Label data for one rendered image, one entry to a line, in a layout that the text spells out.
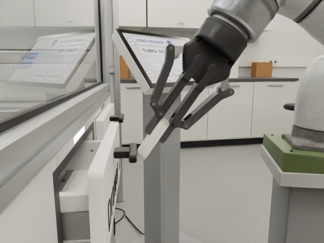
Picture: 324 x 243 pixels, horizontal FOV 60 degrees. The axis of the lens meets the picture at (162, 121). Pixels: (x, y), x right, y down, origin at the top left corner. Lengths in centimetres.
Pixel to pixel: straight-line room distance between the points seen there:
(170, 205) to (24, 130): 132
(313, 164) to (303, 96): 20
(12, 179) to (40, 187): 7
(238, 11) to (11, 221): 36
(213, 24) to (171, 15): 345
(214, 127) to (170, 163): 232
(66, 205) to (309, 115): 72
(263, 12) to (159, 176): 108
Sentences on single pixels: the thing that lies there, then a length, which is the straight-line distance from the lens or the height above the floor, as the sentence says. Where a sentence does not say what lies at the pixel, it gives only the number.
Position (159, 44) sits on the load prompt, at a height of 115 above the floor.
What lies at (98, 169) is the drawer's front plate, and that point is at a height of 93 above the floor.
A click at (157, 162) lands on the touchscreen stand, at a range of 138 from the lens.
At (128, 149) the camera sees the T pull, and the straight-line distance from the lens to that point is 45.
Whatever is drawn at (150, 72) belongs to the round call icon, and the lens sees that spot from 116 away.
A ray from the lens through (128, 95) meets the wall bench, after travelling 339.
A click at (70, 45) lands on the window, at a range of 50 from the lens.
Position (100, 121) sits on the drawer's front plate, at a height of 92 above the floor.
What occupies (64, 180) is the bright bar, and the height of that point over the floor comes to 85.
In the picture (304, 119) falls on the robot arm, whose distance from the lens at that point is 92.
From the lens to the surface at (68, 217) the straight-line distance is 36.
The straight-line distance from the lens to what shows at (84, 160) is 59.
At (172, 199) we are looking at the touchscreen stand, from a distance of 153.
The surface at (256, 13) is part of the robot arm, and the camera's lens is 43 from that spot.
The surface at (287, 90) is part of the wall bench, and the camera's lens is 414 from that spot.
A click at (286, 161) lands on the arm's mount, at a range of 83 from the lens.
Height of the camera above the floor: 104
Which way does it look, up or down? 11 degrees down
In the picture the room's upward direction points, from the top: straight up
